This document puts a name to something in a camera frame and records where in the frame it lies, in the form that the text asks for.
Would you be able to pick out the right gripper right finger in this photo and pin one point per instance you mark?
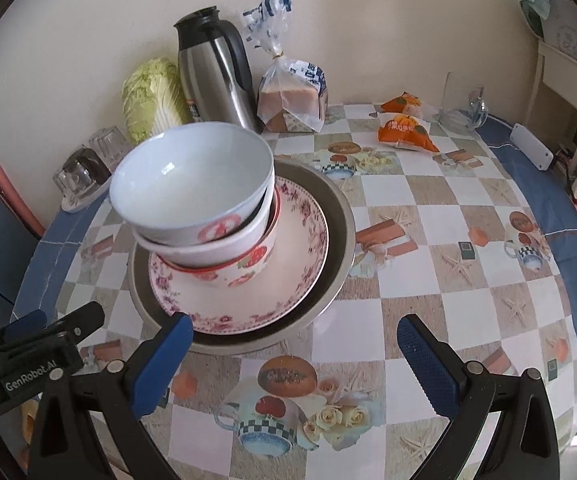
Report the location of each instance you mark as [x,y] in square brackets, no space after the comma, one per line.
[524,444]

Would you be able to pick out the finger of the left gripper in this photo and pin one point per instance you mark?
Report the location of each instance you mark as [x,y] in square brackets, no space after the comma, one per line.
[75,327]
[29,325]

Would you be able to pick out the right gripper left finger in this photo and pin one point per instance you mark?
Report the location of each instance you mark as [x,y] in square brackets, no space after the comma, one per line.
[65,445]

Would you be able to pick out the strawberry pattern bowl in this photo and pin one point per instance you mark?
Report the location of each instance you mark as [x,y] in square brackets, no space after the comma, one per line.
[243,268]

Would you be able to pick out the small white round bowl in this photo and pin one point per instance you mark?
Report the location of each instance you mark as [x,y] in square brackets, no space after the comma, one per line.
[177,183]

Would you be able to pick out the pink floral round plate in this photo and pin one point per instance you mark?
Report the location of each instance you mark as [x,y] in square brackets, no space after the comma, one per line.
[297,260]

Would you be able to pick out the large stainless steel basin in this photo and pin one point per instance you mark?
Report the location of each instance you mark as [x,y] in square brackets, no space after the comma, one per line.
[337,210]

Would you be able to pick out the white squarish bowl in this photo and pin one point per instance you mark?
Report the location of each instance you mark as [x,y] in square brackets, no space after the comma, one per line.
[221,241]

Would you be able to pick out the person's left hand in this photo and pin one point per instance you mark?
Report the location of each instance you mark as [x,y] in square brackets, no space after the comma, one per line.
[28,413]

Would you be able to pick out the white oval tray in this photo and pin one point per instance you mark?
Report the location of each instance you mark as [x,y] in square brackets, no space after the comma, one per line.
[73,205]

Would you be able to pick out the upturned glass cup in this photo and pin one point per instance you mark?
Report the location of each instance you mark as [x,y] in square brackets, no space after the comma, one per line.
[68,183]
[111,145]

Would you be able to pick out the napa cabbage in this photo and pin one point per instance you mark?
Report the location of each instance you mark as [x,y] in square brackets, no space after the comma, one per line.
[153,100]

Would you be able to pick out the checkered blue tablecloth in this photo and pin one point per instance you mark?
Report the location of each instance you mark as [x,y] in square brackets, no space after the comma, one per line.
[464,279]

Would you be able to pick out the white power strip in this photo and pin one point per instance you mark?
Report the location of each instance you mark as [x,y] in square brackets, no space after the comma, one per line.
[537,152]

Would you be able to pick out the stainless steel thermos jug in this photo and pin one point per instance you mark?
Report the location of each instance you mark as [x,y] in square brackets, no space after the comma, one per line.
[214,70]

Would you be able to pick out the bagged sliced bread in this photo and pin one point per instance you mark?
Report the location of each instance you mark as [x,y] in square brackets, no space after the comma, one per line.
[293,94]

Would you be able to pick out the orange snack packet front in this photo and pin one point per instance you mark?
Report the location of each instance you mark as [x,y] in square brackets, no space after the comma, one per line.
[408,133]

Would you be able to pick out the orange snack packet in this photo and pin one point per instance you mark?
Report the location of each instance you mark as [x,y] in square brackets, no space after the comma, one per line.
[408,133]
[400,104]

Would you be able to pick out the clear glass mug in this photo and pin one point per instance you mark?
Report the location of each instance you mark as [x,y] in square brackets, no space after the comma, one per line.
[463,108]

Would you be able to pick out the orange snack packet rear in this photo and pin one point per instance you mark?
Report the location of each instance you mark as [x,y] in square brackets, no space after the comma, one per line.
[400,104]

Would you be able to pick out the glass teapot brown handle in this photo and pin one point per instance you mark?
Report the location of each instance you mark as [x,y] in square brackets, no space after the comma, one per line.
[88,167]

